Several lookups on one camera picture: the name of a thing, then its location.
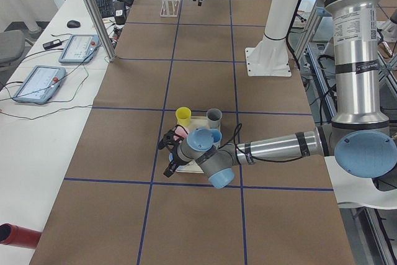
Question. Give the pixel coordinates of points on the pink plastic cup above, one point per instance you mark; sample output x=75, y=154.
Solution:
x=180, y=132

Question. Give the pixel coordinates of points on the light blue cup rear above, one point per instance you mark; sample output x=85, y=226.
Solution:
x=217, y=136

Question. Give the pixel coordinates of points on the aluminium frame post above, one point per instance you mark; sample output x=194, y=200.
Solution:
x=100, y=28

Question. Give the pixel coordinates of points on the black keyboard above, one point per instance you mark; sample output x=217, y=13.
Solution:
x=106, y=8

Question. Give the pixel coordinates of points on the grey plastic cup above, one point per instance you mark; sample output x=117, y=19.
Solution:
x=214, y=117

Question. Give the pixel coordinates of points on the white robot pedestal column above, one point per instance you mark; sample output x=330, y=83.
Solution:
x=270, y=56

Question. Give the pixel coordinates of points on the near blue teach pendant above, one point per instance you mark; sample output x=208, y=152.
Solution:
x=40, y=85

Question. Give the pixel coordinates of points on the yellow plastic cup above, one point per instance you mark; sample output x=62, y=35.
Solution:
x=183, y=116

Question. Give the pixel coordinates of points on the blue teach pendant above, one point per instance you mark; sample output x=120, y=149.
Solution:
x=79, y=49
x=40, y=85

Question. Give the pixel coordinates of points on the black computer mouse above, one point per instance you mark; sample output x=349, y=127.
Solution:
x=73, y=24

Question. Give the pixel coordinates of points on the white wire cup rack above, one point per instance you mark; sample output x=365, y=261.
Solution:
x=169, y=8

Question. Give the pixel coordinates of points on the red cylinder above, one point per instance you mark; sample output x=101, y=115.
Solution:
x=17, y=236

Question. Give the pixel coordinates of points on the far blue teach pendant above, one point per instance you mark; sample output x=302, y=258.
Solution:
x=79, y=49

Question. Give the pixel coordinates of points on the grey office chair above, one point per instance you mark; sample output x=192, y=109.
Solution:
x=12, y=45

